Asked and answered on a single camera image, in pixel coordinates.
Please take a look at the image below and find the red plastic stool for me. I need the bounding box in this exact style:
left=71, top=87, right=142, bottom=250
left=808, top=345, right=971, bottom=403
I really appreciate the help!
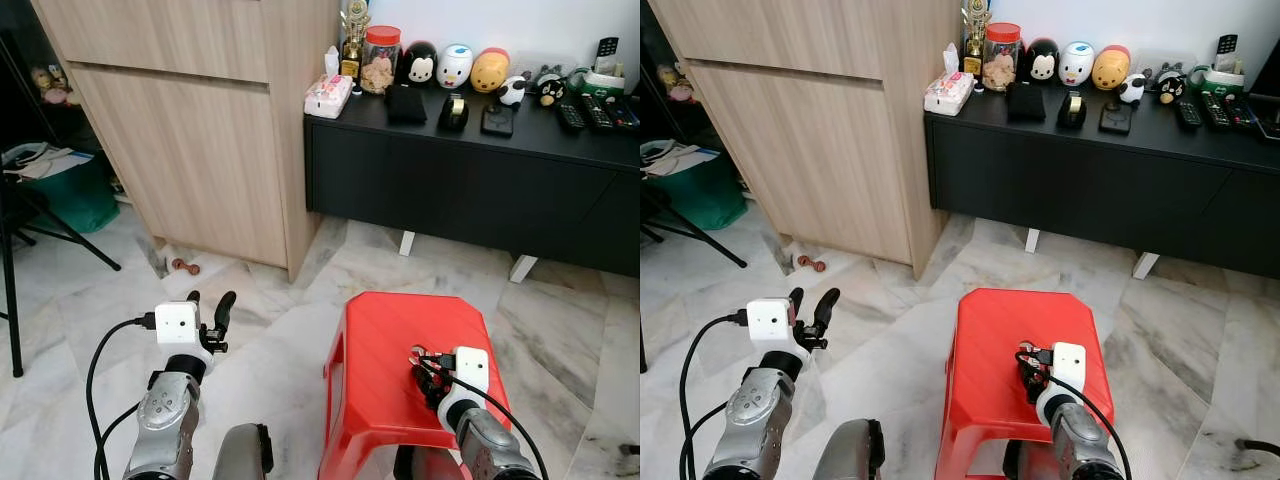
left=318, top=292, right=513, bottom=480
left=935, top=288, right=1117, bottom=480

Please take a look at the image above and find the grey robot right leg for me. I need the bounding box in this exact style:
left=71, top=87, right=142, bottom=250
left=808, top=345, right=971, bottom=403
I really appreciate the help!
left=1003, top=440, right=1049, bottom=480
left=393, top=445, right=446, bottom=480

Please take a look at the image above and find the grey robot leg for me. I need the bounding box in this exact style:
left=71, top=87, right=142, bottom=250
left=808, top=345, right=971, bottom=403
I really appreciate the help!
left=1003, top=440, right=1049, bottom=480
left=212, top=423, right=274, bottom=480
left=393, top=445, right=446, bottom=480
left=812, top=418, right=886, bottom=480

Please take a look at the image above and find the black tripod stand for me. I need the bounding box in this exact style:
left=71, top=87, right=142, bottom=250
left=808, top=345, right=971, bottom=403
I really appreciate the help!
left=640, top=180, right=749, bottom=373
left=0, top=172, right=123, bottom=379

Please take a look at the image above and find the grey robot left leg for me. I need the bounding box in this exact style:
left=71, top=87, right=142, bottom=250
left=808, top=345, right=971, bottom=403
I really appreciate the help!
left=212, top=423, right=274, bottom=480
left=812, top=418, right=886, bottom=480

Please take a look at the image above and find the green bag bin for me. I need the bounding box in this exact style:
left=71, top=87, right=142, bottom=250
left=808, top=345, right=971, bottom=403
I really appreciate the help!
left=640, top=140, right=749, bottom=232
left=0, top=142, right=121, bottom=234

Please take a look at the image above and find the light wooden cabinet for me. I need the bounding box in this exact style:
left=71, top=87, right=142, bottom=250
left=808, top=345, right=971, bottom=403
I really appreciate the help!
left=30, top=0, right=342, bottom=282
left=648, top=0, right=962, bottom=280

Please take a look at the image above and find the black low console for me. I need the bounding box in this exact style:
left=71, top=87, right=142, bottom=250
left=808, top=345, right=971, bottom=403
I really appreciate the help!
left=303, top=83, right=641, bottom=284
left=923, top=82, right=1280, bottom=281

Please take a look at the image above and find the pink white tissue pack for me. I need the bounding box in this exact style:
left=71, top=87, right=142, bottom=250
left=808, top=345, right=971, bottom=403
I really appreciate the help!
left=304, top=73, right=355, bottom=120
left=924, top=70, right=976, bottom=116

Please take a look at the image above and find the small plush toy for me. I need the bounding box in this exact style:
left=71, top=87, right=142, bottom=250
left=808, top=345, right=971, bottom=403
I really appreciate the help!
left=30, top=65, right=81, bottom=107
left=658, top=62, right=701, bottom=104

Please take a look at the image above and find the black tape dispenser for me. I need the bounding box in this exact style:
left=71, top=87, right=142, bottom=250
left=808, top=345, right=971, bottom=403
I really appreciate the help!
left=437, top=93, right=470, bottom=132
left=1057, top=90, right=1089, bottom=129

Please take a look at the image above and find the black fabric pouch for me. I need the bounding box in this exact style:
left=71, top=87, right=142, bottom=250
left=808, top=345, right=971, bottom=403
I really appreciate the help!
left=1006, top=82, right=1049, bottom=123
left=385, top=85, right=429, bottom=126

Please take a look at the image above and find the green white box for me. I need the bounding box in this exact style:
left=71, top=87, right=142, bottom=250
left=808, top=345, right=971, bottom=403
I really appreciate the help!
left=570, top=65, right=627, bottom=98
left=1190, top=63, right=1247, bottom=96

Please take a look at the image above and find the red lidded snack jar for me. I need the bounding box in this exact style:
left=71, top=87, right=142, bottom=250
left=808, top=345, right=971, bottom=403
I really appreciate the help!
left=983, top=22, right=1024, bottom=93
left=360, top=25, right=403, bottom=96

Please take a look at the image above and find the small black penguin figurine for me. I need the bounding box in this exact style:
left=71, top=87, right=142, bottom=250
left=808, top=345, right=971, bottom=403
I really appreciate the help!
left=1155, top=65, right=1188, bottom=105
left=533, top=68, right=566, bottom=108

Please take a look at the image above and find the yellow round toy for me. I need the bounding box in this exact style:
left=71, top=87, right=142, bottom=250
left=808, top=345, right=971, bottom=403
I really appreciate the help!
left=470, top=47, right=511, bottom=94
left=1092, top=45, right=1132, bottom=91

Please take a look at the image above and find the gold trophy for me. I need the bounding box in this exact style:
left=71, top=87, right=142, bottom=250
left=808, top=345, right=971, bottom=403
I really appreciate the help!
left=340, top=0, right=372, bottom=79
left=962, top=0, right=992, bottom=76

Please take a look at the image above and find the black television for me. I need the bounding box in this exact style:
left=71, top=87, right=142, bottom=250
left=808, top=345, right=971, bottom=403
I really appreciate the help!
left=1248, top=38, right=1280, bottom=103

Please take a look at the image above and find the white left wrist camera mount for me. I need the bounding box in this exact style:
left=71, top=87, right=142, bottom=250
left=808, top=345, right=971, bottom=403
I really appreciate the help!
left=155, top=300, right=214, bottom=373
left=747, top=298, right=809, bottom=367

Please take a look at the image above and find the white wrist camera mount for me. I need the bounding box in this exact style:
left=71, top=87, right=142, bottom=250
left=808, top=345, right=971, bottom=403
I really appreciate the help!
left=1035, top=342, right=1088, bottom=423
left=747, top=298, right=809, bottom=367
left=440, top=347, right=491, bottom=426
left=155, top=300, right=214, bottom=373

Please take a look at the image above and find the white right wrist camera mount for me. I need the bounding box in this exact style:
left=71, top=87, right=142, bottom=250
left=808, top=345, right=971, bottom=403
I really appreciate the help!
left=1035, top=342, right=1088, bottom=423
left=440, top=347, right=491, bottom=426

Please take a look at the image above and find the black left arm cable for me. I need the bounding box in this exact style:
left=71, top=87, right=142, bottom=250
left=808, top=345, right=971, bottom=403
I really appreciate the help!
left=85, top=313, right=159, bottom=480
left=678, top=310, right=753, bottom=480

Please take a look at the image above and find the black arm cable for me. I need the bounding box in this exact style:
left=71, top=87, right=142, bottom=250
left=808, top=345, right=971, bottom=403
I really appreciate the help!
left=678, top=310, right=753, bottom=480
left=418, top=352, right=549, bottom=480
left=1017, top=350, right=1133, bottom=480
left=85, top=313, right=159, bottom=480

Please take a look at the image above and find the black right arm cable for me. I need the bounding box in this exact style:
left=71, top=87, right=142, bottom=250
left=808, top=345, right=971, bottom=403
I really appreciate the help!
left=418, top=352, right=549, bottom=480
left=1017, top=350, right=1133, bottom=480

